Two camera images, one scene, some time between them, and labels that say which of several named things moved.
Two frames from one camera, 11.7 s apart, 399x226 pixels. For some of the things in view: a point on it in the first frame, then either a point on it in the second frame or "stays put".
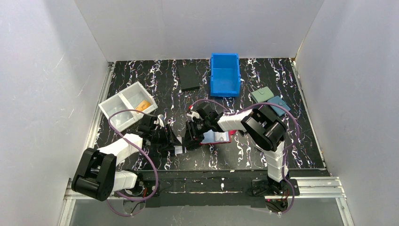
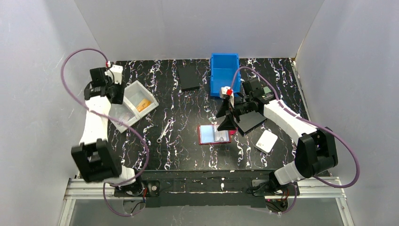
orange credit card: [142, 105] stays put
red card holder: [213, 137] stays put
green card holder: [262, 95] stays put
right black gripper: [192, 135] -> [234, 110]
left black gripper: [168, 138] -> [94, 92]
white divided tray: [135, 97] stays put
